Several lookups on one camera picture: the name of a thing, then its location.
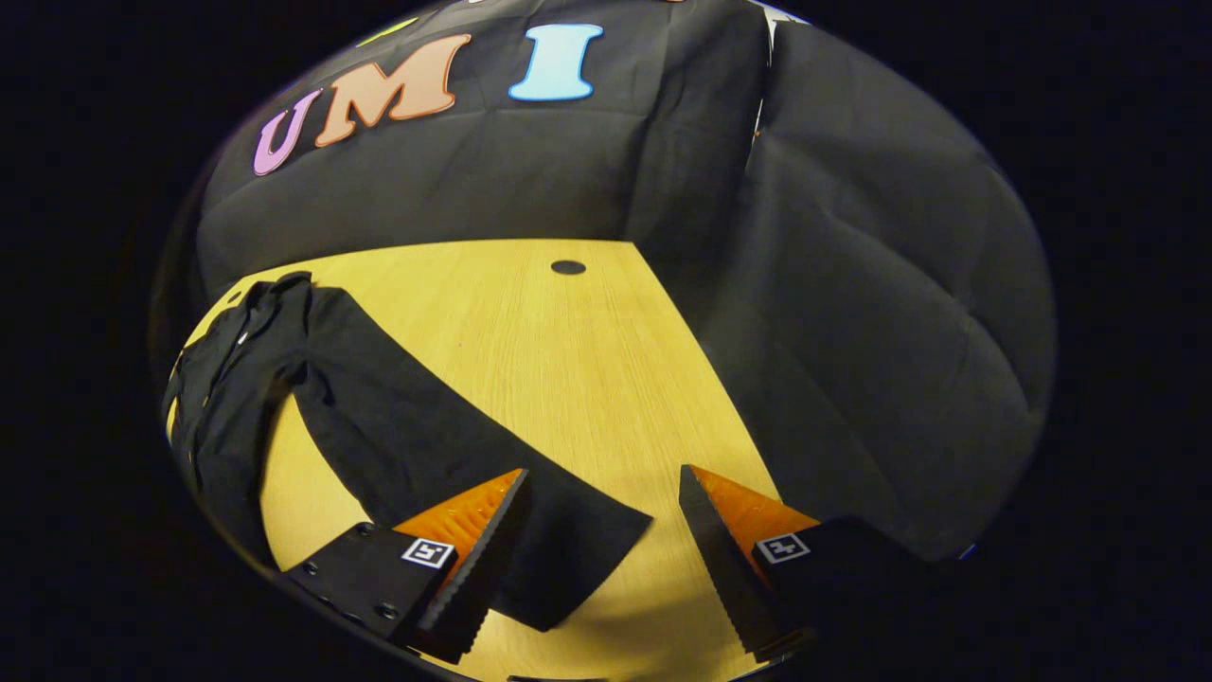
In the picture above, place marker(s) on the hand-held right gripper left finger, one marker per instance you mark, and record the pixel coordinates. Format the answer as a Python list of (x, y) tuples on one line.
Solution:
[(492, 549)]

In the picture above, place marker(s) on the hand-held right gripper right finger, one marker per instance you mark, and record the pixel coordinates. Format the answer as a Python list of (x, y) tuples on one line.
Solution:
[(720, 568)]

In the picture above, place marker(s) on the black buttoned shirt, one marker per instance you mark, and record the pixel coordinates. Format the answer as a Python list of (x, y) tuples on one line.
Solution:
[(398, 426)]

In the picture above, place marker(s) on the black backdrop cloth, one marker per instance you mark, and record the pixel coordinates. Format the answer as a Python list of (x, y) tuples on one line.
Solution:
[(852, 284)]

